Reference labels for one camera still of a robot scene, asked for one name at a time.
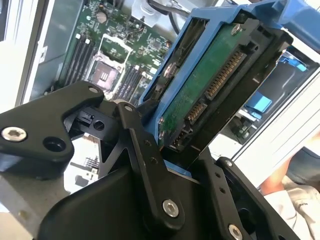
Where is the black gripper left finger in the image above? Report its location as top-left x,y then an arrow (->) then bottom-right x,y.
0,81 -> 187,227

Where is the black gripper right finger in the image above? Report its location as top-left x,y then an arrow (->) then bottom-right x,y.
192,148 -> 300,240

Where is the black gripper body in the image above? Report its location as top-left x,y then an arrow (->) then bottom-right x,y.
37,164 -> 227,240

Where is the hard disk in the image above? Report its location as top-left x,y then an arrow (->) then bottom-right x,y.
137,0 -> 320,185

